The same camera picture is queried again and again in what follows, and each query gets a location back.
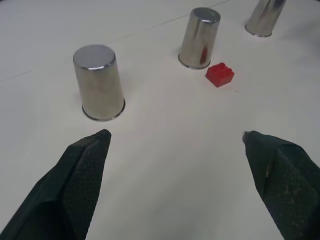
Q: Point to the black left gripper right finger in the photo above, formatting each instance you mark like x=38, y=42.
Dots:
x=285, y=185

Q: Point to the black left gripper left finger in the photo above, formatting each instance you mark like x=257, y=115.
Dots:
x=67, y=190

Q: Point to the steel cup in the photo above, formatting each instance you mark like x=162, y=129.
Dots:
x=263, y=17
x=198, y=40
x=100, y=85

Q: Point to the red toy building brick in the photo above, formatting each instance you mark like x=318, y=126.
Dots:
x=220, y=75

